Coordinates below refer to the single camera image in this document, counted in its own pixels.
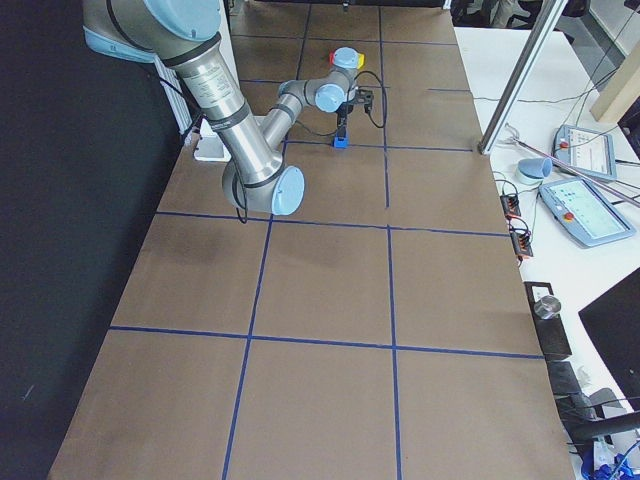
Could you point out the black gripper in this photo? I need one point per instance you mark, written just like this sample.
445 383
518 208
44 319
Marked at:
343 109

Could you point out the blue wooden block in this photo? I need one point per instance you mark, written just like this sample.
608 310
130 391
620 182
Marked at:
340 142

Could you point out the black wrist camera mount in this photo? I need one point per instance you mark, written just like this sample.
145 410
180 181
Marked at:
363 98

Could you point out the near teach pendant tablet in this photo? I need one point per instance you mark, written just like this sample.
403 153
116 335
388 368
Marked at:
587 216

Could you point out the metal cup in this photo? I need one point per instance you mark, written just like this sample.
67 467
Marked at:
547 307

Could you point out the black box on table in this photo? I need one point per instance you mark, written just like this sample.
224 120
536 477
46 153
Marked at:
551 334

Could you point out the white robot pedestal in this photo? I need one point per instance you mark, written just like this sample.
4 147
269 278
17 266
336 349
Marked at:
210 147

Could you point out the light blue cup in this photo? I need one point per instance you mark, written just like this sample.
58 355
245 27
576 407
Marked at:
535 168

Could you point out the far teach pendant tablet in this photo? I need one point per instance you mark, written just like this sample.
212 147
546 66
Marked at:
586 150

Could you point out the teach pendant tablet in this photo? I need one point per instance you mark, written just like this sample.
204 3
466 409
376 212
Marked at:
587 216
586 150

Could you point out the black monitor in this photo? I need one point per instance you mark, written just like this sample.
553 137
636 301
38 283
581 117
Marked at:
612 324

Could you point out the aluminium frame post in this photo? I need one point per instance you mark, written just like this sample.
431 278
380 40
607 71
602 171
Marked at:
551 11

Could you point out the orange black connector box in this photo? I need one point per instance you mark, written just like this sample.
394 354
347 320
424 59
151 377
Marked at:
510 205

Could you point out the brown paper table cover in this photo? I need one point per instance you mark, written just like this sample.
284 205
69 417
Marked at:
380 332

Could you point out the mint green tape roll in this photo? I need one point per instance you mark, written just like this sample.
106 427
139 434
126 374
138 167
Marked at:
528 180

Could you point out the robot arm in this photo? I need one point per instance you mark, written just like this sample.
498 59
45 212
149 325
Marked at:
185 36

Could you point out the long grabber stick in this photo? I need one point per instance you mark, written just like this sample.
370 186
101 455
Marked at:
515 139

